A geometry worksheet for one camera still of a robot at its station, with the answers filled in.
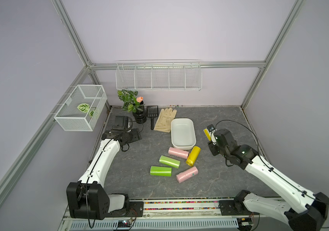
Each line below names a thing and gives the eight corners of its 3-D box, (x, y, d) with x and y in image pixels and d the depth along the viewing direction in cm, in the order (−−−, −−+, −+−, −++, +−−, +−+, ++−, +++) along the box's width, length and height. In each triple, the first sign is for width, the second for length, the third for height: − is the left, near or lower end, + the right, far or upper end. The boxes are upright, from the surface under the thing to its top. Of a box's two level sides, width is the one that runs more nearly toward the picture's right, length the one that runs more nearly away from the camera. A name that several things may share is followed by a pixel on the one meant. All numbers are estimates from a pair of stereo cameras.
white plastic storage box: (171, 150, 98) (171, 146, 92) (170, 123, 113) (170, 118, 108) (195, 150, 98) (197, 146, 92) (192, 123, 113) (193, 118, 108)
